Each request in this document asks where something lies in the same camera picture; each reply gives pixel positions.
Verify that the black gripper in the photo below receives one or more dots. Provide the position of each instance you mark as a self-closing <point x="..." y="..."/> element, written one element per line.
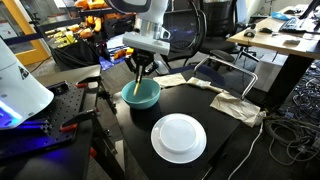
<point x="141" y="62"/>

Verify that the yellow pencil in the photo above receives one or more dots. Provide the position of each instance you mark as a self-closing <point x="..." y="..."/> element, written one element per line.
<point x="136" y="87"/>

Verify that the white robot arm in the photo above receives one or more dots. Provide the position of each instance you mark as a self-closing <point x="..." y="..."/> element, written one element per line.
<point x="151" y="38"/>

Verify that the teal bowl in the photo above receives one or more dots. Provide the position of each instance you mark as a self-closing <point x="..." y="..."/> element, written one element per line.
<point x="147" y="95"/>

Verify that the beige cloth near pencil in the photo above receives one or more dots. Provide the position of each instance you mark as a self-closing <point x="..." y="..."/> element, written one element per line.
<point x="246" y="112"/>

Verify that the beige cloth near chair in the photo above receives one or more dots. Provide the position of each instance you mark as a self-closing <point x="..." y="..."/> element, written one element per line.
<point x="170" y="80"/>

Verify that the white paint brush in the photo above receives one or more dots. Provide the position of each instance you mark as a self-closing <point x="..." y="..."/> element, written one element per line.
<point x="204" y="85"/>

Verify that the orange yellow robot equipment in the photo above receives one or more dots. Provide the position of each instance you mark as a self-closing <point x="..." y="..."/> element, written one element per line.
<point x="84" y="41"/>

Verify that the white plate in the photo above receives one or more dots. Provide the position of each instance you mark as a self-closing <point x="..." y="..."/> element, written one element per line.
<point x="178" y="138"/>

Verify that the black mesh office chair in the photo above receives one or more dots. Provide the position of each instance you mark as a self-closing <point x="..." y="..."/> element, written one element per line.
<point x="188" y="28"/>

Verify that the black perforated breadboard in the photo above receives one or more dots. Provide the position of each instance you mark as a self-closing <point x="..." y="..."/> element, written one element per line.
<point x="43" y="130"/>

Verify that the black computer mouse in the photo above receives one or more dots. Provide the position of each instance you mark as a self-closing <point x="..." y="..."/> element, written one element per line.
<point x="250" y="33"/>

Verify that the black keyboard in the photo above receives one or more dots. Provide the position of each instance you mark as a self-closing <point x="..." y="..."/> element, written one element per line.
<point x="294" y="25"/>

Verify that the wooden desk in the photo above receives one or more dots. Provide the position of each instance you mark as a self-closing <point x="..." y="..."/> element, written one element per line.
<point x="299" y="49"/>

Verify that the black clamp orange handle upper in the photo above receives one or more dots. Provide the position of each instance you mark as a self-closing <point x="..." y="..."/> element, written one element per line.
<point x="84" y="83"/>

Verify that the black clamp orange handle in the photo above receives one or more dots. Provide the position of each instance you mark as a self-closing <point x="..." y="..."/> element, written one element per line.
<point x="80" y="117"/>
<point x="84" y="83"/>

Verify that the black clamp orange handle lower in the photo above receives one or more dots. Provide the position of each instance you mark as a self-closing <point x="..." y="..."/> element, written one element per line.
<point x="80" y="117"/>

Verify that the metal cart handle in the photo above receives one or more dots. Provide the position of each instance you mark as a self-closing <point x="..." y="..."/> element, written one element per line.
<point x="215" y="58"/>

